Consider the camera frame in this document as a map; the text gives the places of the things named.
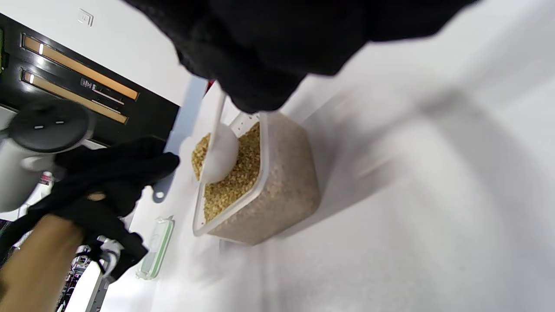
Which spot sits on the clear plastic food container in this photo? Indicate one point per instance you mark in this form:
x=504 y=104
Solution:
x=265 y=147

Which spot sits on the light blue knife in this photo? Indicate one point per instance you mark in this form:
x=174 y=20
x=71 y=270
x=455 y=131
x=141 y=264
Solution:
x=186 y=117

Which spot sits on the person's left forearm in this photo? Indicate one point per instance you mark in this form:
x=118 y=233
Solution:
x=34 y=268

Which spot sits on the person's left hand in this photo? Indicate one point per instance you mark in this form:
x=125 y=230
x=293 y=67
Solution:
x=117 y=173

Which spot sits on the white light switch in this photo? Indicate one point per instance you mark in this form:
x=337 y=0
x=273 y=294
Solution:
x=86 y=17

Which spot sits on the white sesame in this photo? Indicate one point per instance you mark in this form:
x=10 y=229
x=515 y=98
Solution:
x=243 y=173

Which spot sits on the clear green-rimmed container lid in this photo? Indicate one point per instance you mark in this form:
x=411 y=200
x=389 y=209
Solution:
x=156 y=249

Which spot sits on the person's right hand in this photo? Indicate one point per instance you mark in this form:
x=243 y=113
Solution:
x=282 y=43

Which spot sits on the white plastic coffee spoon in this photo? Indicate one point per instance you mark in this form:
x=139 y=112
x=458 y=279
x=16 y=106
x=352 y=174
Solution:
x=223 y=151

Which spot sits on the black double door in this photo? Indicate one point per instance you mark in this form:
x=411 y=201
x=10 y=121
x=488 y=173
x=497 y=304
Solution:
x=143 y=112

